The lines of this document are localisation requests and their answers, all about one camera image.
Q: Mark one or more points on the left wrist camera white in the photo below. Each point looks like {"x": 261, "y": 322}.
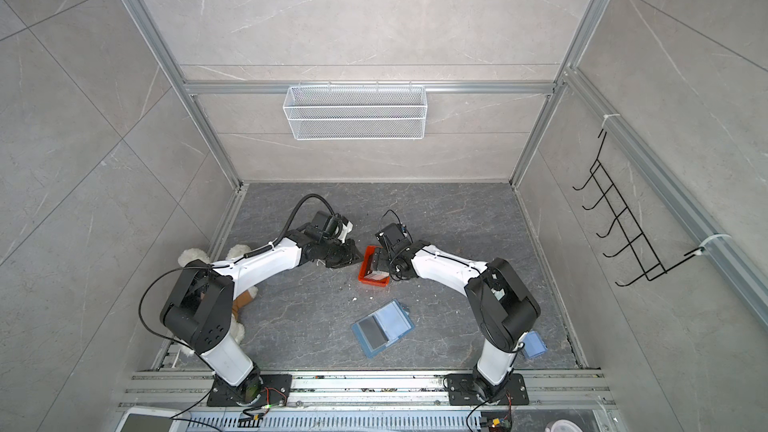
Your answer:
{"x": 344, "y": 227}

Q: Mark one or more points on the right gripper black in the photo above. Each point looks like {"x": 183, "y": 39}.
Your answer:
{"x": 378, "y": 258}

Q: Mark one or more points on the black wire hook rack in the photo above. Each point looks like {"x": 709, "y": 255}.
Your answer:
{"x": 626, "y": 224}

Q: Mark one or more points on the red plastic tray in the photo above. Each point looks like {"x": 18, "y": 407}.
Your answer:
{"x": 375, "y": 269}

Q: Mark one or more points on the aluminium frame rails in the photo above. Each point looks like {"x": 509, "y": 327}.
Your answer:
{"x": 728, "y": 258}

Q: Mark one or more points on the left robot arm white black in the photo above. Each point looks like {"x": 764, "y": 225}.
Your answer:
{"x": 198, "y": 310}

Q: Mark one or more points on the blue toy figure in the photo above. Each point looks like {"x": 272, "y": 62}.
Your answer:
{"x": 533, "y": 345}

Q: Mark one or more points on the stack of credit cards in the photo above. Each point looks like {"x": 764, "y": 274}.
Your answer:
{"x": 382, "y": 277}

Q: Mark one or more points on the white tablet device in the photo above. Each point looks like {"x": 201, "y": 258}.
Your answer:
{"x": 148, "y": 419}

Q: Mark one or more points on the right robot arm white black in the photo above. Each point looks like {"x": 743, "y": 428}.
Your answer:
{"x": 504, "y": 308}

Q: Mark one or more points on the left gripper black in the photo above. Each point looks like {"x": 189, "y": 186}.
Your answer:
{"x": 352, "y": 256}

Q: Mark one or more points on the blue leather card holder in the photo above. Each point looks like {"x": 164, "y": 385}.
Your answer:
{"x": 395, "y": 321}

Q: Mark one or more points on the white wire mesh basket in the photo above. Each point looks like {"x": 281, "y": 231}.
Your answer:
{"x": 356, "y": 112}

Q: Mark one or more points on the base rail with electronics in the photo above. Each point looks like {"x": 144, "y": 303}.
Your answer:
{"x": 395, "y": 400}

